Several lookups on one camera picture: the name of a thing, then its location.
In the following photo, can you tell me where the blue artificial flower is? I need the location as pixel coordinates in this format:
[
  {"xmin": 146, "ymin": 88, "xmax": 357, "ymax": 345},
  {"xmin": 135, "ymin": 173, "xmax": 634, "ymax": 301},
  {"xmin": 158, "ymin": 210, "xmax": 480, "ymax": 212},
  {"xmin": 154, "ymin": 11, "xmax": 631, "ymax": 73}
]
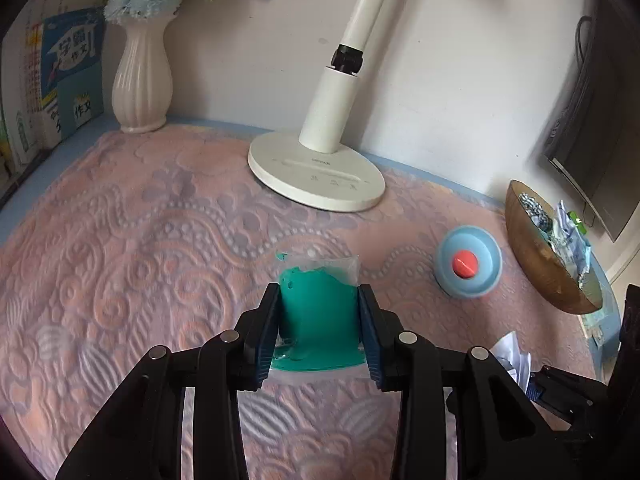
[{"xmin": 103, "ymin": 0, "xmax": 182, "ymax": 23}]

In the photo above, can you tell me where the blue round toy orange button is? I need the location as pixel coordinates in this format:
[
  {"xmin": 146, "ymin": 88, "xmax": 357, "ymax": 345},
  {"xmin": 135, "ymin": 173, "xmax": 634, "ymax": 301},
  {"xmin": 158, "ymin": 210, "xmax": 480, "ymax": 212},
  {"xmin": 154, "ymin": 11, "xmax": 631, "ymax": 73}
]
[{"xmin": 434, "ymin": 226, "xmax": 503, "ymax": 301}]

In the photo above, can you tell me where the white plastic packet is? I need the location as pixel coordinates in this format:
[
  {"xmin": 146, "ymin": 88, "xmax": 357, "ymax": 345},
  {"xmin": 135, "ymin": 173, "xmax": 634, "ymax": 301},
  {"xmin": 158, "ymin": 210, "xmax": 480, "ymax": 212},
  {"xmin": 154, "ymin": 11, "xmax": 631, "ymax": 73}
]
[{"xmin": 487, "ymin": 331, "xmax": 532, "ymax": 396}]

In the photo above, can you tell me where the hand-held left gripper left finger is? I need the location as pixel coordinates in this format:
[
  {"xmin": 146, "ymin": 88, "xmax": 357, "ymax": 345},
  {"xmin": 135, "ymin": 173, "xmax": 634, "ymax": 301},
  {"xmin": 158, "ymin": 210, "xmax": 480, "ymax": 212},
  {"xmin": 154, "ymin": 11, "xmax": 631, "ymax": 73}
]
[{"xmin": 55, "ymin": 282, "xmax": 281, "ymax": 480}]

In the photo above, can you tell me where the white ribbed vase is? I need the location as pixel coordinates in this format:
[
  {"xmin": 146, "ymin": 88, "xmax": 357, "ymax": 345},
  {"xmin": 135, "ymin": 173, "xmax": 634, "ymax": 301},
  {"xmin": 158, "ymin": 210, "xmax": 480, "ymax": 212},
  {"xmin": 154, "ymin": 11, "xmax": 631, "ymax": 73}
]
[{"xmin": 111, "ymin": 14, "xmax": 177, "ymax": 133}]

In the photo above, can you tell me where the white desk lamp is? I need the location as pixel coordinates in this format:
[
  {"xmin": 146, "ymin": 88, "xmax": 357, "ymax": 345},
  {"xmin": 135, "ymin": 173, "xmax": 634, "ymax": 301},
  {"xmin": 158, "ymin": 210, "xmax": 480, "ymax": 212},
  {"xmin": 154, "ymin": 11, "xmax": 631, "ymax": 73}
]
[{"xmin": 247, "ymin": 0, "xmax": 401, "ymax": 212}]

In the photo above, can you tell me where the pale green packet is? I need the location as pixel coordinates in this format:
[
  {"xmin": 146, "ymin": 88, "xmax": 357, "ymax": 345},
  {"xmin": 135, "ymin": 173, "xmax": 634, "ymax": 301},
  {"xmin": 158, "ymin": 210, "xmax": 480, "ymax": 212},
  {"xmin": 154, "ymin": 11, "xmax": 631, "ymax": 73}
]
[{"xmin": 582, "ymin": 310, "xmax": 608, "ymax": 348}]

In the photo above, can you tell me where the black monitor cable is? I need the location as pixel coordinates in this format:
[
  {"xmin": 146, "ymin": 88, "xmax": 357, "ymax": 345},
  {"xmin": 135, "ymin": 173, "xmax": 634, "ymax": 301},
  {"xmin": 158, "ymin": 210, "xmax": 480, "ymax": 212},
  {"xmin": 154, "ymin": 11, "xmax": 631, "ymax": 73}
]
[{"xmin": 575, "ymin": 15, "xmax": 598, "ymax": 67}]

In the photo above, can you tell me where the teal cloth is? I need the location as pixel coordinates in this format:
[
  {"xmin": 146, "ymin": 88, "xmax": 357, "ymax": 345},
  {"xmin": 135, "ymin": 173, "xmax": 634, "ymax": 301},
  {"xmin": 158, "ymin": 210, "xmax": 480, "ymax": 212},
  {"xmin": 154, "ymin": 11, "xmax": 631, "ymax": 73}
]
[{"xmin": 270, "ymin": 251, "xmax": 368, "ymax": 376}]

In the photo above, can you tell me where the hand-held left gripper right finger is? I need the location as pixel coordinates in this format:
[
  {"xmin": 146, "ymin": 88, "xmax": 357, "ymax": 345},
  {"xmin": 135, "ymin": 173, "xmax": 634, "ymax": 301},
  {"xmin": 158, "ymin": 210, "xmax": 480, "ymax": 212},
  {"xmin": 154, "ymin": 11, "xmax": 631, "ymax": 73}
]
[{"xmin": 357, "ymin": 283, "xmax": 583, "ymax": 480}]

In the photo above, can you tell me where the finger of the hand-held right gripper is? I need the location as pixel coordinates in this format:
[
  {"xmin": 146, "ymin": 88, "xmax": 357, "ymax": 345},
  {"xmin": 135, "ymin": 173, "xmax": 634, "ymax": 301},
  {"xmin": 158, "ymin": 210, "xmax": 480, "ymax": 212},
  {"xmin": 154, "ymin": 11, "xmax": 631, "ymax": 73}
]
[
  {"xmin": 526, "ymin": 382, "xmax": 571, "ymax": 423},
  {"xmin": 537, "ymin": 366, "xmax": 610, "ymax": 411}
]

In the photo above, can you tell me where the golden ribbed bowl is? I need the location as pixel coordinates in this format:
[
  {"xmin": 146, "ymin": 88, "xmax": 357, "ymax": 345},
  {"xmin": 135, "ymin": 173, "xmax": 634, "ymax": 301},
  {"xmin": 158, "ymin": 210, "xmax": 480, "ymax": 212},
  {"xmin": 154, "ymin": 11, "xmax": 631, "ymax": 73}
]
[{"xmin": 504, "ymin": 179, "xmax": 603, "ymax": 315}]

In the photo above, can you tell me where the white spine book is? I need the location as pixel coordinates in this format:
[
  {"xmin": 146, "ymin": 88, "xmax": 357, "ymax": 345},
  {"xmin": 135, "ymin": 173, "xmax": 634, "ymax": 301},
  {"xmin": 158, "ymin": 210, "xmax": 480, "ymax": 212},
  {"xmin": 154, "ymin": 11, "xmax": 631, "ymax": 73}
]
[{"xmin": 17, "ymin": 22, "xmax": 57, "ymax": 161}]

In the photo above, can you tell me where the pink patterned blanket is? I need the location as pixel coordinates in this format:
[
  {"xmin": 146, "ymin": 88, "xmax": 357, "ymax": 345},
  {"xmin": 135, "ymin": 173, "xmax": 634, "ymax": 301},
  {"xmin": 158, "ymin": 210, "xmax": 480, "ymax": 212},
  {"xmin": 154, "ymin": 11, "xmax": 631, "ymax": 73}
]
[{"xmin": 0, "ymin": 125, "xmax": 598, "ymax": 480}]

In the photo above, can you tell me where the black monitor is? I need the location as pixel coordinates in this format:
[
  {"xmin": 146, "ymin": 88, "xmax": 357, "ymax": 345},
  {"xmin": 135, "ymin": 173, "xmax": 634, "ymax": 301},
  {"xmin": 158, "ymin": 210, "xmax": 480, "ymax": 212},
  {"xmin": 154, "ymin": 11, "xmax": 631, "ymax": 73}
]
[{"xmin": 544, "ymin": 0, "xmax": 640, "ymax": 243}]

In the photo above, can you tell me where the blue cover book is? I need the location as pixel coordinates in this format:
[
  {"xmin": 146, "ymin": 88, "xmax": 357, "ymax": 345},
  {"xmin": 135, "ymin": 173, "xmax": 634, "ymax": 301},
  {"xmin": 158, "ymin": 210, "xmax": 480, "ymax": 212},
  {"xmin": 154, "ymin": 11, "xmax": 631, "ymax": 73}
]
[{"xmin": 40, "ymin": 7, "xmax": 106, "ymax": 148}]

